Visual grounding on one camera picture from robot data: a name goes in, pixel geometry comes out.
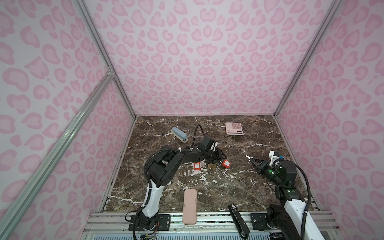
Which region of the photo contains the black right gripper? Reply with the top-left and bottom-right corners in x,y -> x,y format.
249,158 -> 284,187

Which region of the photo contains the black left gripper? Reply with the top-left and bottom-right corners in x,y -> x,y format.
205,147 -> 229,164

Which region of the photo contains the red key tag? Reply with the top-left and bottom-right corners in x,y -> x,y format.
194,162 -> 202,171
222,160 -> 231,169

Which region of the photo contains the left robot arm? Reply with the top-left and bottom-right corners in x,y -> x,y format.
132,137 -> 227,230

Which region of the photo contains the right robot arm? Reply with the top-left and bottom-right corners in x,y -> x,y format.
246,152 -> 324,240

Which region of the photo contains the pink desk calculator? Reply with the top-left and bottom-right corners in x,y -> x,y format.
226,123 -> 244,136

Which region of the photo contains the grey blue stapler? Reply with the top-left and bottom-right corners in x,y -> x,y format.
171,127 -> 188,143

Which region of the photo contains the pink pencil case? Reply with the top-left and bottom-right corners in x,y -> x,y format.
183,189 -> 197,225

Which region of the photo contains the black stapler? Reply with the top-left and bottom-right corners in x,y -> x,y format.
228,204 -> 250,240

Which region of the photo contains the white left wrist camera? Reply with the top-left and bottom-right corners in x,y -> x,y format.
210,141 -> 218,152

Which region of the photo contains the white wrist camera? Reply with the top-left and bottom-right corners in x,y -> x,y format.
210,141 -> 218,152
269,151 -> 284,168

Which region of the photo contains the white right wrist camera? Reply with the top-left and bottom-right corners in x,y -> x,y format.
269,151 -> 284,168

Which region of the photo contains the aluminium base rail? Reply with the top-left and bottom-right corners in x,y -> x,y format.
81,211 -> 344,240

